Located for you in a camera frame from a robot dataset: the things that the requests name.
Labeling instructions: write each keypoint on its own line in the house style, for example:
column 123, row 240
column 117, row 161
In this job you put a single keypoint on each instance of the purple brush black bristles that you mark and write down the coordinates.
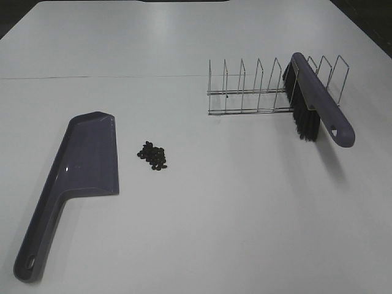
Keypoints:
column 313, row 105

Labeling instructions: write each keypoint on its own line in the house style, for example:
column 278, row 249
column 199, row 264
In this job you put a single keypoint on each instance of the purple plastic dustpan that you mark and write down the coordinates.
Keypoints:
column 86, row 165

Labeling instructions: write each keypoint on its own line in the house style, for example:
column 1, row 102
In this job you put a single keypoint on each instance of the chrome wire dish rack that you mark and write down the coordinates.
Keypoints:
column 261, row 89

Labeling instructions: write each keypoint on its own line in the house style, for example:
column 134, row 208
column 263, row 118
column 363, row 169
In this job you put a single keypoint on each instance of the pile of coffee beans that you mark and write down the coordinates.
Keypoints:
column 153, row 155

